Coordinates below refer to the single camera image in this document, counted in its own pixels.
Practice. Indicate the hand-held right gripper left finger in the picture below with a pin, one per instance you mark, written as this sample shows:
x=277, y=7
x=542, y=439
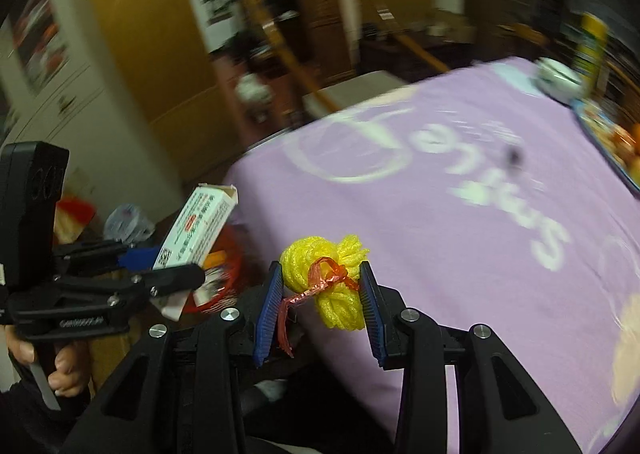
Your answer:
x=267, y=314

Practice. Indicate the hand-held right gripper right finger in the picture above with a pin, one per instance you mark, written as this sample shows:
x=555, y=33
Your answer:
x=372, y=319

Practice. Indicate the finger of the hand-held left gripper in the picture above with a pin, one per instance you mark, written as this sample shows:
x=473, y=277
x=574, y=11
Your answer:
x=170, y=279
x=137, y=259

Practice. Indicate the yellow foam net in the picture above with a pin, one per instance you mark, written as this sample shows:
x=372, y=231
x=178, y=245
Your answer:
x=330, y=304

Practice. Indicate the red plastic basket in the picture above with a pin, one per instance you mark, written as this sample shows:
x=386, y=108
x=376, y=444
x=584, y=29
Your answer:
x=230, y=279

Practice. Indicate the small white cardboard box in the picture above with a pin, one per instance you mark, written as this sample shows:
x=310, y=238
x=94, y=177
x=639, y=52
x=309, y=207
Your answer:
x=195, y=229

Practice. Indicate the red plastic strip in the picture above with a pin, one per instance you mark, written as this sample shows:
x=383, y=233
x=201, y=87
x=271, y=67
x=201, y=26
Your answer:
x=320, y=284

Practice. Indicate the person's left forearm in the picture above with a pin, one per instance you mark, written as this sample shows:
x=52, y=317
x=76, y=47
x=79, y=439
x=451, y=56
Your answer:
x=25, y=424

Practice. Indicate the person's left hand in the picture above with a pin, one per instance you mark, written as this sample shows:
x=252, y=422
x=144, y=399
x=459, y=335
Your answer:
x=72, y=369

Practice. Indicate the white plastic bag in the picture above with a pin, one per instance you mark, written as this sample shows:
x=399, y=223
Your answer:
x=127, y=221

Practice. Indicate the purple printed tablecloth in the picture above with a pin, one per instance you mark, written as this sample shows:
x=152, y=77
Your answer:
x=450, y=259

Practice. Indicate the white metal cabinet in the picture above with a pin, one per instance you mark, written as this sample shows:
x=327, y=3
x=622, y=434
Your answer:
x=75, y=99

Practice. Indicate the white seat cushion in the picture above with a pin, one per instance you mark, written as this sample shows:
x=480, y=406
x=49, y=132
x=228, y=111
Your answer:
x=350, y=94

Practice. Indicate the wooden armchair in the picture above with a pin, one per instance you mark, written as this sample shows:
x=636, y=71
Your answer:
x=285, y=49

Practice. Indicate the blue fruit plate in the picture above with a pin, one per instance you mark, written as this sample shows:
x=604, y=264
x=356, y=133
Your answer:
x=600, y=134

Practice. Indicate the white ceramic lidded pot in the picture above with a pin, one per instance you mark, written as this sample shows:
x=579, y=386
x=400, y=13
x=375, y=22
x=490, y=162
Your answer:
x=557, y=79

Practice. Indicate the yellow tall canister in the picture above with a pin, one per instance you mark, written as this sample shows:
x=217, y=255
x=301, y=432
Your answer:
x=590, y=54

